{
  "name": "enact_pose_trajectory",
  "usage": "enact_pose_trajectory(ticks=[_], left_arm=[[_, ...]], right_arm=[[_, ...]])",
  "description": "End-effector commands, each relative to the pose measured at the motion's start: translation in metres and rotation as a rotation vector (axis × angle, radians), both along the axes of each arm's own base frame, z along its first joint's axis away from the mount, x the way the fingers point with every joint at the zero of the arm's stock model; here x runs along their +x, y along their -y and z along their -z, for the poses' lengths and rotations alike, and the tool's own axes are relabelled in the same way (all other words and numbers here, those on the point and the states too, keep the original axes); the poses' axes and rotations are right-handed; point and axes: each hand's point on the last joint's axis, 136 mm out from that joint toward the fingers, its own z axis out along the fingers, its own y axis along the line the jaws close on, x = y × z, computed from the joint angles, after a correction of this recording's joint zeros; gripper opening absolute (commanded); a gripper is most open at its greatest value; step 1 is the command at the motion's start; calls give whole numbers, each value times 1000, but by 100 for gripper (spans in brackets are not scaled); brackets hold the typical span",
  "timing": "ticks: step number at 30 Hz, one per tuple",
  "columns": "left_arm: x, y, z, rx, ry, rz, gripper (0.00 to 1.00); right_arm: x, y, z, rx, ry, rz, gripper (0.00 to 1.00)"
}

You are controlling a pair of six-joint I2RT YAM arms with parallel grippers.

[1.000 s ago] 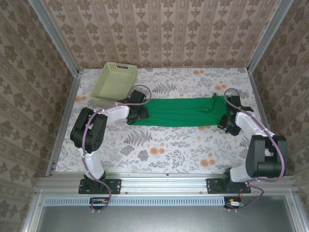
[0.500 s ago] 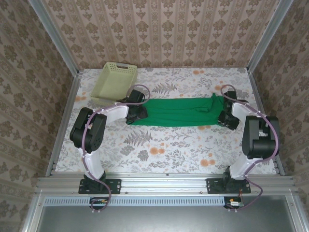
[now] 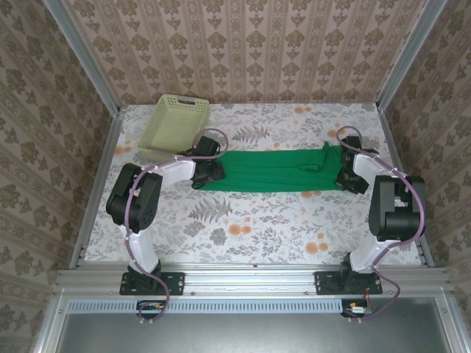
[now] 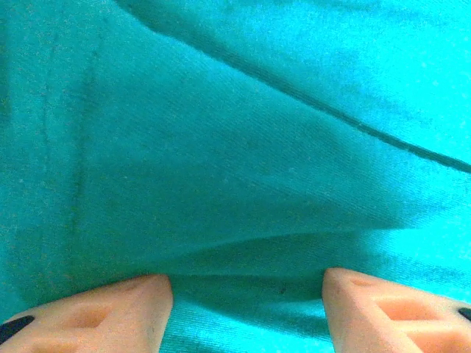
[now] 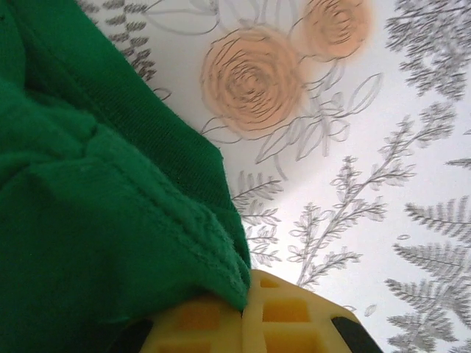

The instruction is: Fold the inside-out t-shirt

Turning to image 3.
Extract green t-shirt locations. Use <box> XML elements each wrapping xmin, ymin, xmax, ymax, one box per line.
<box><xmin>200</xmin><ymin>141</ymin><xmax>350</xmax><ymax>195</ymax></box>

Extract pale yellow plastic basket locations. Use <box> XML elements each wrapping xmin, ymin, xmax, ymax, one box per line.
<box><xmin>138</xmin><ymin>93</ymin><xmax>210</xmax><ymax>161</ymax></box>

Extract floral tablecloth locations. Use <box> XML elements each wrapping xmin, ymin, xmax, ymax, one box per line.
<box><xmin>84</xmin><ymin>102</ymin><xmax>422</xmax><ymax>265</ymax></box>

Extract small connector board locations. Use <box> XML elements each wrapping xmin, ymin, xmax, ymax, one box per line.
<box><xmin>136</xmin><ymin>299</ymin><xmax>166</xmax><ymax>319</ymax></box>
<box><xmin>341</xmin><ymin>299</ymin><xmax>372</xmax><ymax>318</ymax></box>

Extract grey metal panel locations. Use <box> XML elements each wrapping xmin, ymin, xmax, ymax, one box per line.
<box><xmin>32</xmin><ymin>293</ymin><xmax>471</xmax><ymax>353</ymax></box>

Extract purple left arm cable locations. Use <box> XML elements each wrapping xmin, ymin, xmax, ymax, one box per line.
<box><xmin>124</xmin><ymin>127</ymin><xmax>228</xmax><ymax>327</ymax></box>

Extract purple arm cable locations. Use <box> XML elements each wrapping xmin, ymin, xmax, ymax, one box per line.
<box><xmin>335</xmin><ymin>126</ymin><xmax>428</xmax><ymax>323</ymax></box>
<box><xmin>124</xmin><ymin>127</ymin><xmax>228</xmax><ymax>327</ymax></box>

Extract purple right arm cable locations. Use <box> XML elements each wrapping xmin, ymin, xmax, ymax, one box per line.
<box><xmin>335</xmin><ymin>126</ymin><xmax>428</xmax><ymax>323</ymax></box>

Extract aluminium table side rail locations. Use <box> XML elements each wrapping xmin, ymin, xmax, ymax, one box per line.
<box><xmin>378</xmin><ymin>104</ymin><xmax>435</xmax><ymax>266</ymax></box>
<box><xmin>69</xmin><ymin>108</ymin><xmax>126</xmax><ymax>269</ymax></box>

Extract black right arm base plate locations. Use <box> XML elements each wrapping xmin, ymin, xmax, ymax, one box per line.
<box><xmin>314</xmin><ymin>271</ymin><xmax>383</xmax><ymax>296</ymax></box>

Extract aluminium mounting rail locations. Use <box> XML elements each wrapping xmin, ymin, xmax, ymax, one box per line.
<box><xmin>53</xmin><ymin>263</ymin><xmax>452</xmax><ymax>295</ymax></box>

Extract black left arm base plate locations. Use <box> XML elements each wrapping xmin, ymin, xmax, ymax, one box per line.
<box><xmin>119</xmin><ymin>271</ymin><xmax>185</xmax><ymax>296</ymax></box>

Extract grey slotted cable duct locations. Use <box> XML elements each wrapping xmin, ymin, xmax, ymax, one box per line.
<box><xmin>68</xmin><ymin>298</ymin><xmax>349</xmax><ymax>314</ymax></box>

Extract aluminium frame post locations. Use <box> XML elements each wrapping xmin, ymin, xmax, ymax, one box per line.
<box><xmin>377</xmin><ymin>0</ymin><xmax>448</xmax><ymax>111</ymax></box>
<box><xmin>42</xmin><ymin>0</ymin><xmax>122</xmax><ymax>115</ymax></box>

